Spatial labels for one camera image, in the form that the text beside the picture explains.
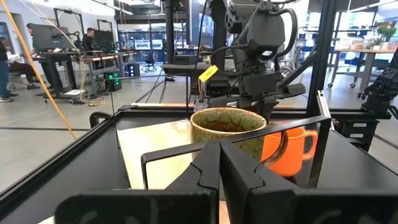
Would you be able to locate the black monitor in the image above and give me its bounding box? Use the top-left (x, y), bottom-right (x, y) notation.
top-left (30, 23), bottom-right (75, 53)

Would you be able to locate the dark computer tower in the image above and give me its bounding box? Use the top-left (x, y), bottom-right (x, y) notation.
top-left (127, 62), bottom-right (141, 78)

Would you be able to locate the yellow-orange cable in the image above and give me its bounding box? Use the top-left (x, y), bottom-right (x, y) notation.
top-left (0, 0), bottom-right (78, 141)

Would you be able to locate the orange mug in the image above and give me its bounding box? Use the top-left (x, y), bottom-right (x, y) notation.
top-left (261, 126), bottom-right (320, 178)

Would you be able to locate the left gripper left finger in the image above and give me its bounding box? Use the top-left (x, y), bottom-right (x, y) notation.
top-left (54, 139), bottom-right (221, 224)

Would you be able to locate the black motor housing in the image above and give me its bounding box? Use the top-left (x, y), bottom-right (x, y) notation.
top-left (360, 48), bottom-right (398, 114)

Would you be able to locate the black office chair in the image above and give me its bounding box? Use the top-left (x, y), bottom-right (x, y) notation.
top-left (141, 49), bottom-right (158, 73)

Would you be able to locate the black curved bracket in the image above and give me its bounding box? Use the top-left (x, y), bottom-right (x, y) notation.
top-left (89, 111), bottom-right (114, 129)

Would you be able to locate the computer with green lights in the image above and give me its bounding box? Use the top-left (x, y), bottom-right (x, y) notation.
top-left (104, 70), bottom-right (123, 93)

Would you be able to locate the black standing desk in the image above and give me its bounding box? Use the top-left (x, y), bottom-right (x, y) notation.
top-left (32, 50), bottom-right (105, 102)

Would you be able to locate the yellow tag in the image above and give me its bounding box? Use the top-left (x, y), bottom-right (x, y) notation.
top-left (198, 64), bottom-right (220, 83)

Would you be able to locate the green potted plant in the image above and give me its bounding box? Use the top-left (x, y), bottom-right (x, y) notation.
top-left (376, 25), bottom-right (397, 43)

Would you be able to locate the wheeled wooden-top table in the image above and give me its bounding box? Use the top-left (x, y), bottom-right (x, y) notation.
top-left (328, 47), bottom-right (398, 98)

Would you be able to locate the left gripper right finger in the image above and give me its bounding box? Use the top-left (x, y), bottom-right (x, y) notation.
top-left (220, 139), bottom-right (398, 224)

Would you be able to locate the person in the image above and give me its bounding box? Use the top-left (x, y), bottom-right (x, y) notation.
top-left (0, 36), bottom-right (20, 103)
top-left (81, 27), bottom-right (96, 51)
top-left (6, 51), bottom-right (41, 90)

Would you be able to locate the green-brown glazed ceramic mug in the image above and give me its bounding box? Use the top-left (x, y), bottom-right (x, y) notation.
top-left (190, 107), bottom-right (289, 167)

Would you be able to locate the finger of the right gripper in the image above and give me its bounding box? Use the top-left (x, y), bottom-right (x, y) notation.
top-left (267, 100), bottom-right (280, 122)
top-left (257, 101), bottom-right (269, 121)

